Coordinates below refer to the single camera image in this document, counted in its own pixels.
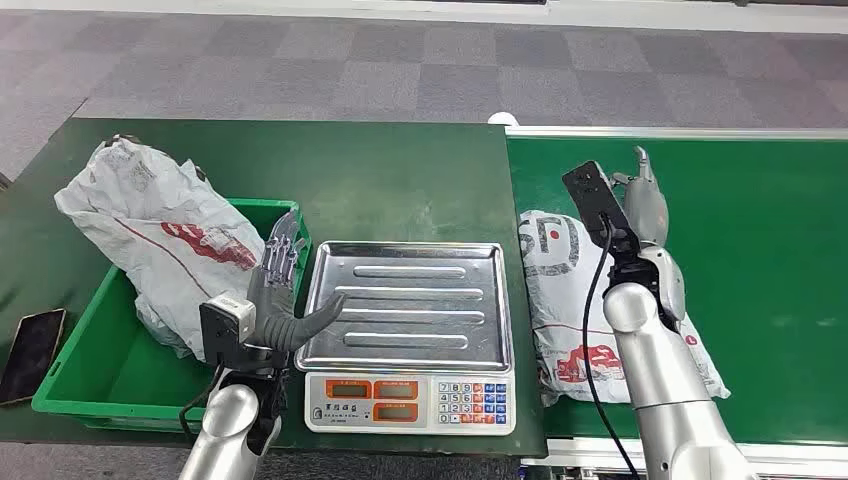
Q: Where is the steel scale weighing tray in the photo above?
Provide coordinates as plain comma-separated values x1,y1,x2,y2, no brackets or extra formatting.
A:
294,240,515,374

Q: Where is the white electronic price scale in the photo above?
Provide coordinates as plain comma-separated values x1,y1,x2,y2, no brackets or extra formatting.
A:
303,369,518,437

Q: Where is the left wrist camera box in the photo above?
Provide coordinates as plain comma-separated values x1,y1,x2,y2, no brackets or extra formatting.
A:
199,293,258,367

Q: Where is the grey courier bag package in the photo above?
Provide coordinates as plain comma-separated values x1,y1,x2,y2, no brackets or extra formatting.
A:
54,135,268,362
518,209,732,407

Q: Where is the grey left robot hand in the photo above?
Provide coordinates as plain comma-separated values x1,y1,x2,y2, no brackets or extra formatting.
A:
246,210,348,353

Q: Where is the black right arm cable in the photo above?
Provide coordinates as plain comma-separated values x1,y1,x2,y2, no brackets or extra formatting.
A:
580,211,641,480

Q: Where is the green plastic delivery box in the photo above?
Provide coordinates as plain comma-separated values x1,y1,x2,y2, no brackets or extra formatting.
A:
31,197,313,435

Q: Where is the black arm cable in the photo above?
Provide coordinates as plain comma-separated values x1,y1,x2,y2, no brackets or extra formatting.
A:
580,211,641,480
178,362,228,440

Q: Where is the black smartphone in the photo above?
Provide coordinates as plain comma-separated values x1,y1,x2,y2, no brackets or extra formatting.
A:
0,307,68,407

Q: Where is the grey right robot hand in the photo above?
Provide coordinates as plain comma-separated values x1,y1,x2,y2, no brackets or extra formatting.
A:
611,145,688,328

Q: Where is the aluminium conveyor frame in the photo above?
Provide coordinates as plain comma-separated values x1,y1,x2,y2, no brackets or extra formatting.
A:
506,124,848,480

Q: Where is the green conveyor belt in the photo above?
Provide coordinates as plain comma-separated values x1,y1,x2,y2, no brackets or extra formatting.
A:
506,135,848,446

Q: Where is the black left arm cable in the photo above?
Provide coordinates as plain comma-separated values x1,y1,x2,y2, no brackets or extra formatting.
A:
178,362,228,440

